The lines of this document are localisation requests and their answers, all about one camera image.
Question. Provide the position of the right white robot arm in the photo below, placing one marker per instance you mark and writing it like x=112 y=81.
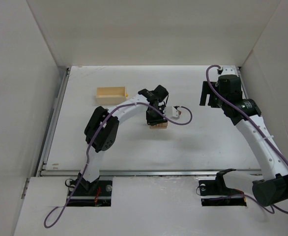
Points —
x=266 y=191

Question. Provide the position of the long light wood block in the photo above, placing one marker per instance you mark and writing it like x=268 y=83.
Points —
x=159 y=126

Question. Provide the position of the cream plastic drawer box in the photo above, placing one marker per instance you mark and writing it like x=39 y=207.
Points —
x=111 y=95

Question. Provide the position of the metal table rail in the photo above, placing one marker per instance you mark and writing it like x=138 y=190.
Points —
x=50 y=128
x=260 y=141
x=131 y=173

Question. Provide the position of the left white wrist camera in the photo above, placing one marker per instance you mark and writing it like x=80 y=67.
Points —
x=172 y=112

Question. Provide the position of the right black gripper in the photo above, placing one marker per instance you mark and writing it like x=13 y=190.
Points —
x=206 y=93

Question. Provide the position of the right metal table rail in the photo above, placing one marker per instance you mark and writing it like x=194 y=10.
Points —
x=260 y=141

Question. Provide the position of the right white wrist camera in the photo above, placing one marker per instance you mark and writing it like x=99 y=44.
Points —
x=227 y=70

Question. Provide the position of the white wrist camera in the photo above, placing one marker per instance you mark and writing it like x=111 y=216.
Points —
x=227 y=70
x=172 y=112

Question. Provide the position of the left metal table rail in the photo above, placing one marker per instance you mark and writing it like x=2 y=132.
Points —
x=50 y=128

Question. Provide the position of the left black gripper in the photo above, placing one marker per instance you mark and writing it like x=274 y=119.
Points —
x=155 y=120

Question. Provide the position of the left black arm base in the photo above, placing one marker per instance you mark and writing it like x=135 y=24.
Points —
x=99 y=195

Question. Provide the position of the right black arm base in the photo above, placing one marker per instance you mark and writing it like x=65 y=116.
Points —
x=215 y=195

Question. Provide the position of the front metal table rail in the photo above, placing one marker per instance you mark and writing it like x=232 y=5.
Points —
x=131 y=173

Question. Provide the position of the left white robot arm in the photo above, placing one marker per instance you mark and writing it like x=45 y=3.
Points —
x=102 y=127

